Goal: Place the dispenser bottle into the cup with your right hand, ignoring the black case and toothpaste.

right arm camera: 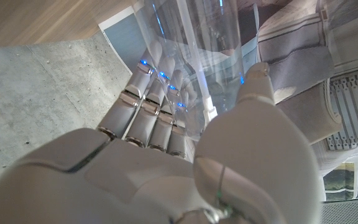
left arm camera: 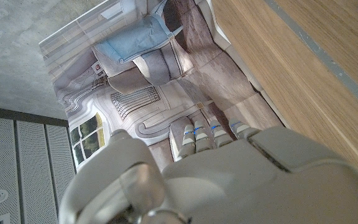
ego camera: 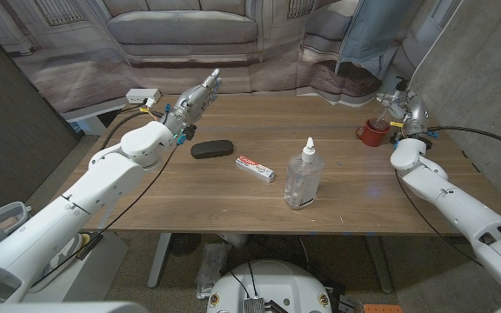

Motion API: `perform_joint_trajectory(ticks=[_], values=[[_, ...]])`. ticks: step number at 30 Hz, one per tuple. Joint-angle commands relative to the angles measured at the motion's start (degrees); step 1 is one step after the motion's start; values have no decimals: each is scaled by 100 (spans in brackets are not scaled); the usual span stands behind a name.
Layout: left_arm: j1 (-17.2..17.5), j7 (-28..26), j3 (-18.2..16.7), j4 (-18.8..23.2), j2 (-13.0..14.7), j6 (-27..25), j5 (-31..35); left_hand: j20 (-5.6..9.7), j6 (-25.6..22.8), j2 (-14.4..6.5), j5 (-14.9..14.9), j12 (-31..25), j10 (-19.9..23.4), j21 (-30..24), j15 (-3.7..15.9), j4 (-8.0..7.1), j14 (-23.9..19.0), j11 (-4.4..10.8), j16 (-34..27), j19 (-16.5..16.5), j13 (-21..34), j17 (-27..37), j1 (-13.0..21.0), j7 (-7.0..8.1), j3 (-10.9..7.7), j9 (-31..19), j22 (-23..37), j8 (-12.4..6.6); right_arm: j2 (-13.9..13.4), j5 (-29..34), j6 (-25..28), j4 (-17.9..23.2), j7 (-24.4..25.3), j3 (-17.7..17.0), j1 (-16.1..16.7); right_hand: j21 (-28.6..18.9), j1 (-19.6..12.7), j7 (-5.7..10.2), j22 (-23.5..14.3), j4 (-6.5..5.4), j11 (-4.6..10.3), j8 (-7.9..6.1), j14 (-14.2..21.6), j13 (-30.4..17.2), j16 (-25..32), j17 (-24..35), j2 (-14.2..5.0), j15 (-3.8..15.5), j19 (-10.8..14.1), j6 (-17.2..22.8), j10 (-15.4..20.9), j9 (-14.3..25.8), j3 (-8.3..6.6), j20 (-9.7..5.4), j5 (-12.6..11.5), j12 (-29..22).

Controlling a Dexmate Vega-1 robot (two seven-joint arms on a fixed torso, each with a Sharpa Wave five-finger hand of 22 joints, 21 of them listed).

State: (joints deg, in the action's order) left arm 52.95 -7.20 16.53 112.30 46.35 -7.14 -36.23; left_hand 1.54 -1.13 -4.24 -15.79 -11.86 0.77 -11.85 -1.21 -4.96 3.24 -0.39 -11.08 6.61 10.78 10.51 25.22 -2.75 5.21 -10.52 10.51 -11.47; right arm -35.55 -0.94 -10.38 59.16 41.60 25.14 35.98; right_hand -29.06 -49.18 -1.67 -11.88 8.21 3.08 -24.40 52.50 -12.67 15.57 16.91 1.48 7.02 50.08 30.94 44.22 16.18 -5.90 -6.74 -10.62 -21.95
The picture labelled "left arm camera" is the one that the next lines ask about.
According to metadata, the printed living room backdrop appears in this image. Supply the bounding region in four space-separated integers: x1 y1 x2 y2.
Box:
39 0 284 170

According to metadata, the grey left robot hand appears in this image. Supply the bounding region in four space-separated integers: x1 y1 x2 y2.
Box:
58 117 358 224

